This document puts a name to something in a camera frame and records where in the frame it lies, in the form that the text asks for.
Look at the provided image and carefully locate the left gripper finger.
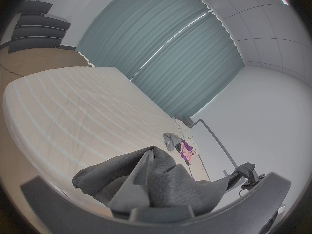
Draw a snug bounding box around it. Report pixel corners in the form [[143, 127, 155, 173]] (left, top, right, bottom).
[[108, 151, 155, 211]]

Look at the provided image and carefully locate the black T-shirt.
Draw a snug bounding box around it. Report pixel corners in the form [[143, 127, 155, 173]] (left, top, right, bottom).
[[72, 145, 256, 216]]

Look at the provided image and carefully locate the pile of clothes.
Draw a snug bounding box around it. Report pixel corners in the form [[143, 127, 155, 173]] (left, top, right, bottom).
[[175, 142, 195, 181]]

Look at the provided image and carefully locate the bed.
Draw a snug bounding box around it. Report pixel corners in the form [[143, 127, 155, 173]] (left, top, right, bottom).
[[2, 66, 238, 204]]

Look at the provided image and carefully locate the grey garment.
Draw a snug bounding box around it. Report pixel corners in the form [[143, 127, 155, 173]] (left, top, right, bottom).
[[163, 132, 183, 152]]

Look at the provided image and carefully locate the white printed pillow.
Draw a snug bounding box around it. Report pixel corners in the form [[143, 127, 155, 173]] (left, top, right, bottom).
[[174, 120, 201, 155]]

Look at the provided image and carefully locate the grey bedside table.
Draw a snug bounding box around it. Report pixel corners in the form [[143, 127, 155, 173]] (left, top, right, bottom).
[[174, 115, 193, 125]]

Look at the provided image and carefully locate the black chest of drawers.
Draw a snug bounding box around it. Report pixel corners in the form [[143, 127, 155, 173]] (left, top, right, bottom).
[[8, 0, 71, 53]]

